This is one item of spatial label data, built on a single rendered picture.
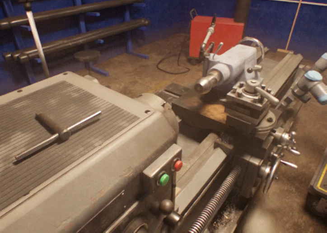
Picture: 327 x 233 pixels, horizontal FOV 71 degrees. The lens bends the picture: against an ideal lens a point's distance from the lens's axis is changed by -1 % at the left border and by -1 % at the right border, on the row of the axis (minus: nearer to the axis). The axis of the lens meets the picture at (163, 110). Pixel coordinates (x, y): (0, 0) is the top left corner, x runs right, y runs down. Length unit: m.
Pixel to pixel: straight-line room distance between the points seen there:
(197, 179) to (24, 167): 0.75
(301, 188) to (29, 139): 2.21
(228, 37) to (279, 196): 2.71
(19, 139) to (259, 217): 1.82
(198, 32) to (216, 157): 3.21
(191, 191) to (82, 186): 0.65
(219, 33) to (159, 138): 3.66
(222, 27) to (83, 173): 3.81
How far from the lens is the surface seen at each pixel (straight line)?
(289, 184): 2.42
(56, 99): 0.71
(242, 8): 4.15
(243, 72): 1.58
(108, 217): 0.54
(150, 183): 0.54
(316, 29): 5.30
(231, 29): 4.12
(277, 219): 2.14
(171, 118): 0.88
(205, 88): 1.23
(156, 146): 0.57
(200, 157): 1.20
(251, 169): 1.32
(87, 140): 0.53
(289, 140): 1.38
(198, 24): 4.16
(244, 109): 1.12
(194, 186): 1.07
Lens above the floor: 1.67
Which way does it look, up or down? 34 degrees down
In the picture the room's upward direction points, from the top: straight up
